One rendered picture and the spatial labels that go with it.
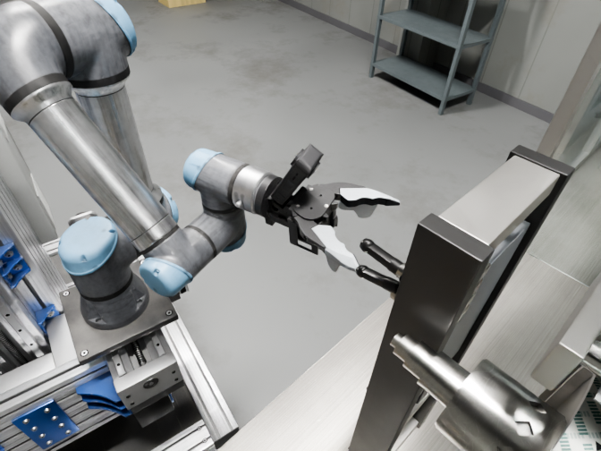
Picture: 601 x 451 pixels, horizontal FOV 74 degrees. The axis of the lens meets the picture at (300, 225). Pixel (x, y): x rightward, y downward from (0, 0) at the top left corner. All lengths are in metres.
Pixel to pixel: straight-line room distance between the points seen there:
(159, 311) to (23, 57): 0.60
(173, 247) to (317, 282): 1.49
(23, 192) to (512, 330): 1.25
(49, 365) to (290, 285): 1.24
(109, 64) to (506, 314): 0.92
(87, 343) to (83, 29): 0.64
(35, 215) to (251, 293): 1.09
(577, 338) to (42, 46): 0.69
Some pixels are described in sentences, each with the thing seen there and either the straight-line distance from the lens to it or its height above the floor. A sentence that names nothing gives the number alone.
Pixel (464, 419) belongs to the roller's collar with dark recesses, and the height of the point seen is 1.35.
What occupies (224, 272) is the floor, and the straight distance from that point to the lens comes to 2.16.
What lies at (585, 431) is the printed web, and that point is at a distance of 0.28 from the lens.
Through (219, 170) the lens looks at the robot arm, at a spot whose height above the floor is 1.25.
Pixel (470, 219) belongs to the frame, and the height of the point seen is 1.44.
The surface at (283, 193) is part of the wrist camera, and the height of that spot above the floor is 1.26.
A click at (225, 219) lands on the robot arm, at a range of 0.72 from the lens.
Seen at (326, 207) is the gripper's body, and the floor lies 1.24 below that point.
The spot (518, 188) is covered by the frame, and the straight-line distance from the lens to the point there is 0.36.
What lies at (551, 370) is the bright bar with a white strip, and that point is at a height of 1.44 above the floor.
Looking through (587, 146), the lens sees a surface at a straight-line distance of 1.00.
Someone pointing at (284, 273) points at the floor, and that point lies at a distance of 2.13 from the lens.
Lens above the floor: 1.63
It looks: 43 degrees down
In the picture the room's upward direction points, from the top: 2 degrees clockwise
